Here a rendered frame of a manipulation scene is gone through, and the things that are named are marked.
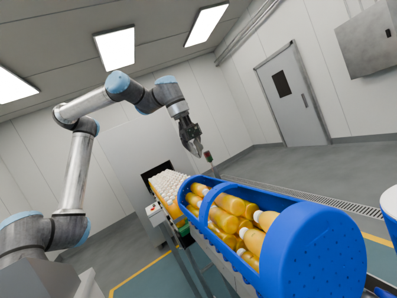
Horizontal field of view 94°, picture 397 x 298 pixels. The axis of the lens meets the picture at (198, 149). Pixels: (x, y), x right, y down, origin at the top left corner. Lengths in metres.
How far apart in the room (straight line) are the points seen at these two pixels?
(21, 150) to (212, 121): 4.80
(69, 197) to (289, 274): 1.03
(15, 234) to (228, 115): 5.69
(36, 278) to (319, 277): 0.87
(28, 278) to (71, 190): 0.42
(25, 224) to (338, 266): 1.13
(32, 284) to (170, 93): 0.83
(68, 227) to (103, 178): 4.27
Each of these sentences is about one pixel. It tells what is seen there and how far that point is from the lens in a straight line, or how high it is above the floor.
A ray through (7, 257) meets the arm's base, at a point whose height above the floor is 1.37.
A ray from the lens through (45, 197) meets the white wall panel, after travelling 5.75.
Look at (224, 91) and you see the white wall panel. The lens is 6.30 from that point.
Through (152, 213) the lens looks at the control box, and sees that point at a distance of 1.42.
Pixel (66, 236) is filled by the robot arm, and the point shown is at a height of 1.30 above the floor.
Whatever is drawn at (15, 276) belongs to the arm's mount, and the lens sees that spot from 0.97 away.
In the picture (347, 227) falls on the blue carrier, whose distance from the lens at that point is 0.60.
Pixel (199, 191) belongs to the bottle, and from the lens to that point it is 1.09.
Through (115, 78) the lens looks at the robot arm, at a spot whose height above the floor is 1.80.
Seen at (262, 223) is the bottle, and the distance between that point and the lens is 0.62.
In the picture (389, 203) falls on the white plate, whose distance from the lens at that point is 0.87.
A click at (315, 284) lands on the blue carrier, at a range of 0.56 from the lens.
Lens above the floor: 1.52
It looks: 7 degrees down
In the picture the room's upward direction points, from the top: 25 degrees counter-clockwise
